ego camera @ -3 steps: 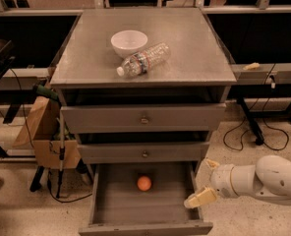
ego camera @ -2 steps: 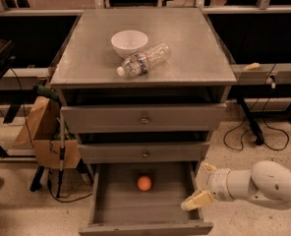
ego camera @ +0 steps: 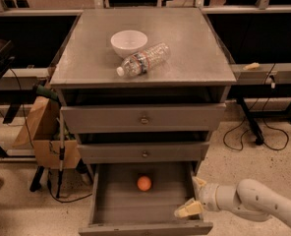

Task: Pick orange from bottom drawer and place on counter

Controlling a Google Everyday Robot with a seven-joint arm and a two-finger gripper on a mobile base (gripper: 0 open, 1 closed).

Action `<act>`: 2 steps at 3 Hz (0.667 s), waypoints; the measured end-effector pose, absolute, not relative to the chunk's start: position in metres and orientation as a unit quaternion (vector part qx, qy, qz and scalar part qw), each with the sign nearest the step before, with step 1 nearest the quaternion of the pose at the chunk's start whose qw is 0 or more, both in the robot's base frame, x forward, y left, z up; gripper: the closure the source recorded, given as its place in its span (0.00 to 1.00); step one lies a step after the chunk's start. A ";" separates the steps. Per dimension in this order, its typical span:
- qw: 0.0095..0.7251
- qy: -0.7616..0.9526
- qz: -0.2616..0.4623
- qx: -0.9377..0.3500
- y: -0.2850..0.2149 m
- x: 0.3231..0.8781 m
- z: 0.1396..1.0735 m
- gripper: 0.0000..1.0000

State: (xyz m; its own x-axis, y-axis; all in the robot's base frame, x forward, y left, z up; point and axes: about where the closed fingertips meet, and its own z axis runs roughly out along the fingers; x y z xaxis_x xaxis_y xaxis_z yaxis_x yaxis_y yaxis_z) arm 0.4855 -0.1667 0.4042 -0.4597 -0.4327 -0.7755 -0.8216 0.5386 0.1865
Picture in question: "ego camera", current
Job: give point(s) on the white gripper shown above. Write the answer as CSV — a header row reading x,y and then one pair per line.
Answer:
x,y
208,195

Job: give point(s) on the orange fruit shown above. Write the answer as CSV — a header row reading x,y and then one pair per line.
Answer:
x,y
144,183

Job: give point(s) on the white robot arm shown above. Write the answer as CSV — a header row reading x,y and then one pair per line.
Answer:
x,y
249,199

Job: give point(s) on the grey middle drawer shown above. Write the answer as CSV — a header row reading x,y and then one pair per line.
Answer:
x,y
143,152

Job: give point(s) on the grey open bottom drawer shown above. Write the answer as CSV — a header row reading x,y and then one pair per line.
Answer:
x,y
120,208

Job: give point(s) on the grey top drawer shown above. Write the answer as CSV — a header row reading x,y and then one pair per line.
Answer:
x,y
143,118

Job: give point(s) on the grey wooden drawer cabinet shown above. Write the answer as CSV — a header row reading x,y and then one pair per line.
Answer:
x,y
197,71

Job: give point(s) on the black table leg right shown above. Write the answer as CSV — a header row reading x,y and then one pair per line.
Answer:
x,y
255,128

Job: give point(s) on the small yellow foam piece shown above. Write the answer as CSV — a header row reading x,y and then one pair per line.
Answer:
x,y
252,66

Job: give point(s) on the clear plastic water bottle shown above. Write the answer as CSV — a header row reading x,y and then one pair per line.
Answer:
x,y
142,61

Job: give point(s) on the brown cardboard box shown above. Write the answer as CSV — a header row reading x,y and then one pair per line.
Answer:
x,y
41,132

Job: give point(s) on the white ceramic bowl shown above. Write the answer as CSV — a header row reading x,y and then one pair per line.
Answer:
x,y
127,42

